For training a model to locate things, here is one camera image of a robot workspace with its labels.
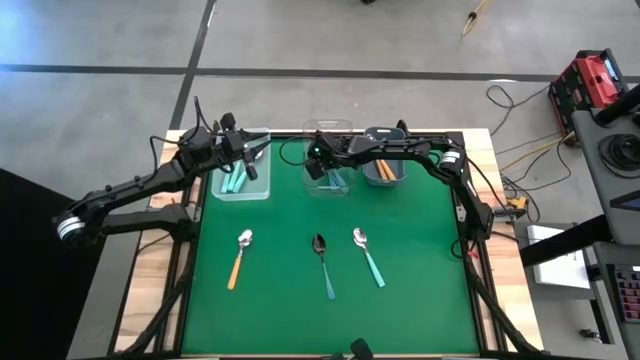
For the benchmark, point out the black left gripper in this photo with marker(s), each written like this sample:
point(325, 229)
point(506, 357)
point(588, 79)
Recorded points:
point(227, 142)

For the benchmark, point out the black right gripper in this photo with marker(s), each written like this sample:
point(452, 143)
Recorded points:
point(330, 147)

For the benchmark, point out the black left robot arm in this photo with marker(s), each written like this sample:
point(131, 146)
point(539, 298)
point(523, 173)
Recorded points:
point(130, 185)

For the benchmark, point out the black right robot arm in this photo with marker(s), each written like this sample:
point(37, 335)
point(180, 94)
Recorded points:
point(395, 148)

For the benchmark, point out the frosted white plastic bin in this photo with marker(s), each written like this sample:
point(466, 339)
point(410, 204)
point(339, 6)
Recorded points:
point(260, 185)

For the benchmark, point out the clear plastic bin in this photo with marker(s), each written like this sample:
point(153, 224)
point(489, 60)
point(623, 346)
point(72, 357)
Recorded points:
point(312, 187)

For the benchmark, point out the blue-grey plastic bin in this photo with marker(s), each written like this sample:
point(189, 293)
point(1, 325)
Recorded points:
point(397, 177)

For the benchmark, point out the green table mat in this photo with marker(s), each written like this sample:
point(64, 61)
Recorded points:
point(280, 325)

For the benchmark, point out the black diagonal bar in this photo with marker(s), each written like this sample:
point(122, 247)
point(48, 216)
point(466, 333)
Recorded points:
point(565, 240)

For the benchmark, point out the grey equipment cart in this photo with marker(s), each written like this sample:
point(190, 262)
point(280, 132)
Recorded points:
point(585, 150)

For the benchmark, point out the white box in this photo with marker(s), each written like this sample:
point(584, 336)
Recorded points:
point(555, 270)

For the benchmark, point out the red black tool case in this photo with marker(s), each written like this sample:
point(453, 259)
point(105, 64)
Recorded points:
point(590, 80)

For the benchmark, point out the black floor mat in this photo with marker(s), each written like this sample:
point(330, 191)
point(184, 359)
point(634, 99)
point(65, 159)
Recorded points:
point(30, 300)

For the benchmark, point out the black round pole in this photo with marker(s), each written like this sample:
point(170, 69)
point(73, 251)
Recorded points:
point(620, 105)

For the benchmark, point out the dark tablet screen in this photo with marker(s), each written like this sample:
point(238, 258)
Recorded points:
point(627, 201)

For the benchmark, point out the small black floor object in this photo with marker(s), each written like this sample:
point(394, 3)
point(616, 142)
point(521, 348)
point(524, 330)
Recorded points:
point(590, 334)

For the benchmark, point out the blue-keyed control panel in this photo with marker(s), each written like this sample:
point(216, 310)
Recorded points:
point(627, 295)

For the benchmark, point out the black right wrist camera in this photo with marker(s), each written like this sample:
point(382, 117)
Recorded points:
point(315, 170)

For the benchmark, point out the black metal table frame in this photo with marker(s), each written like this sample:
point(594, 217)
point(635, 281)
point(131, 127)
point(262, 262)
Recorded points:
point(456, 142)

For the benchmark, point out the black table-level camera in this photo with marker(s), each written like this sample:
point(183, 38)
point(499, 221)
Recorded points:
point(359, 349)

